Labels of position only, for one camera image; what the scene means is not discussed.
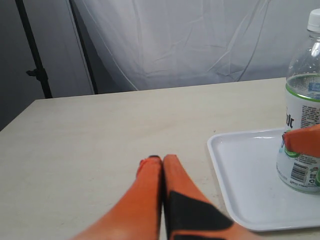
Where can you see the white backdrop curtain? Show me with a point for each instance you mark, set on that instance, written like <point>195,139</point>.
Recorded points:
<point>152,44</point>

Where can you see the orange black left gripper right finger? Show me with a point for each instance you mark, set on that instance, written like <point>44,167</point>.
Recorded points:
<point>189,215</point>

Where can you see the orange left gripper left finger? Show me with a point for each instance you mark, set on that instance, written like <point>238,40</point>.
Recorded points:
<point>137,215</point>

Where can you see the white rectangular plastic tray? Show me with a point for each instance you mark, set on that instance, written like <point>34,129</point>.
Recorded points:
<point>245,166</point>

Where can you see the clear plastic water bottle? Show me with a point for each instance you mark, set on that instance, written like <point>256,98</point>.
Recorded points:
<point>302,93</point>

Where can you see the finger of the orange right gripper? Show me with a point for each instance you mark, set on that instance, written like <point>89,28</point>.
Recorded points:
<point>304,141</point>

